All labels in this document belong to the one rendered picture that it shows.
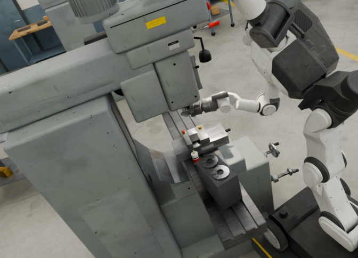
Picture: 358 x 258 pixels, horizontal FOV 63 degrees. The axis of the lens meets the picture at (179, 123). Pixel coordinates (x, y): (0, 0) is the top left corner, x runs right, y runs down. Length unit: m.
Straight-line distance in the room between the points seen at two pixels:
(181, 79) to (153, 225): 0.95
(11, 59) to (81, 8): 7.20
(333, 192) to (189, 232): 1.04
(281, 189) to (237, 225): 1.33
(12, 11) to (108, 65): 6.85
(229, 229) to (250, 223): 0.10
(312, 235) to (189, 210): 0.76
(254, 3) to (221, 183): 0.80
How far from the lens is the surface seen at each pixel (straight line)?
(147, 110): 1.52
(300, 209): 1.96
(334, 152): 1.52
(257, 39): 1.24
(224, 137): 1.85
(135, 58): 1.40
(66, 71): 1.41
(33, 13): 8.16
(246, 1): 1.12
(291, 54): 1.30
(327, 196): 1.68
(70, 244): 3.11
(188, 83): 1.54
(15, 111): 1.53
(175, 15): 1.38
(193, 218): 2.13
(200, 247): 2.33
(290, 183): 2.84
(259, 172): 2.07
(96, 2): 1.35
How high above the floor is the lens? 2.19
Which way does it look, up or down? 36 degrees down
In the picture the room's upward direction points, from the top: 19 degrees counter-clockwise
